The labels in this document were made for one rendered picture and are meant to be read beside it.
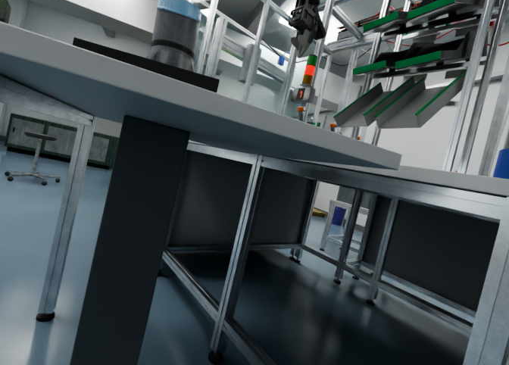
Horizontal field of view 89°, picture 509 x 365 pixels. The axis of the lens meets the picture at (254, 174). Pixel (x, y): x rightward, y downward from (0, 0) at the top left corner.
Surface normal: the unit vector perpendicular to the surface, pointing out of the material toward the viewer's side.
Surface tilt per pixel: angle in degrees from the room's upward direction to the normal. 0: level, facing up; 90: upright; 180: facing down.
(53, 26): 90
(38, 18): 90
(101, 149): 90
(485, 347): 90
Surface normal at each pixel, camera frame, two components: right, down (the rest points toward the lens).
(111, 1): 0.35, 0.11
